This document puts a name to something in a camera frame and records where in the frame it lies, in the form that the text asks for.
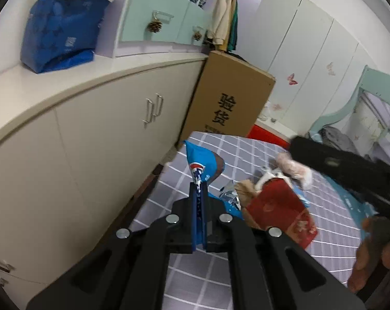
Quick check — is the red paper packet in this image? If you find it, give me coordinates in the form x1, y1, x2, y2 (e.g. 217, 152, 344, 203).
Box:
242, 178, 318, 250

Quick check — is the white wardrobe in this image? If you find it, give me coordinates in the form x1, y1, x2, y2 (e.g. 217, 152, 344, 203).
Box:
237, 0, 373, 130

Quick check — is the white crumpled item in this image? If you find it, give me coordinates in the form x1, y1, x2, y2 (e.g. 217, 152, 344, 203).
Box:
255, 166, 292, 188

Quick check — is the teal bed headboard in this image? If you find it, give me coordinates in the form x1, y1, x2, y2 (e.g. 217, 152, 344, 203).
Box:
309, 65, 390, 136

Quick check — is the green hanging garment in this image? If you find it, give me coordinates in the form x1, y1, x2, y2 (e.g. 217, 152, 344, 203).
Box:
227, 0, 239, 52

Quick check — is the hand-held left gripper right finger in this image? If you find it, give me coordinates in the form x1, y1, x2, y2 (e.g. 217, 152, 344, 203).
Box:
201, 185, 366, 310

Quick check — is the silver foil wrapper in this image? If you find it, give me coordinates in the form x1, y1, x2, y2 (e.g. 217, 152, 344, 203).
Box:
218, 181, 241, 212

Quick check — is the blue plastic bag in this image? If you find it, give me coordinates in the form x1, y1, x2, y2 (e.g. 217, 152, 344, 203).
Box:
20, 0, 110, 74

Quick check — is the blue snack packet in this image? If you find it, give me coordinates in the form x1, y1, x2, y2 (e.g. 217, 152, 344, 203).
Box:
184, 140, 226, 201

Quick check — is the brown cardboard box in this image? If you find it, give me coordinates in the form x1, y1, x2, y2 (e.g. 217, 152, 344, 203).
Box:
179, 51, 276, 139

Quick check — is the grey checkered bed sheet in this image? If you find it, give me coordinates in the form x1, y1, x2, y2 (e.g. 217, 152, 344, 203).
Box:
127, 131, 376, 310

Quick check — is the white low cabinet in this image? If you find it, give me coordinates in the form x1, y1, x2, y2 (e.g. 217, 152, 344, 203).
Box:
0, 52, 212, 298

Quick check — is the grey crumpled cloth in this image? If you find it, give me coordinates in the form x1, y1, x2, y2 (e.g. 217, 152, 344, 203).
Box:
318, 127, 357, 152

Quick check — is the person's right hand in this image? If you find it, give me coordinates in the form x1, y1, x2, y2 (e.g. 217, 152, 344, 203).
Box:
347, 216, 390, 294

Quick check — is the floral bedding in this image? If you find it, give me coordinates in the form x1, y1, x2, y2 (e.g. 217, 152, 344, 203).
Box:
344, 92, 390, 165

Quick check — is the red storage box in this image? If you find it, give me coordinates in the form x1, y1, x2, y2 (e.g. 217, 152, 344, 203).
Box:
247, 124, 295, 147

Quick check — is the cream hanging garment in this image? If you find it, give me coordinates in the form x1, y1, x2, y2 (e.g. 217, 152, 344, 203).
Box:
208, 0, 236, 46

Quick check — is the light blue flat packet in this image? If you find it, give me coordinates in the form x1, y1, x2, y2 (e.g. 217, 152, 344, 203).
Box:
324, 177, 379, 230

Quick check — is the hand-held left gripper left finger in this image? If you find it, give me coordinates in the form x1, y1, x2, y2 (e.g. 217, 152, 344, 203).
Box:
25, 182, 202, 310

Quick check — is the teal drawer unit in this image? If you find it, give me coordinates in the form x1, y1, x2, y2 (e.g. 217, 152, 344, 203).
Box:
113, 0, 215, 59

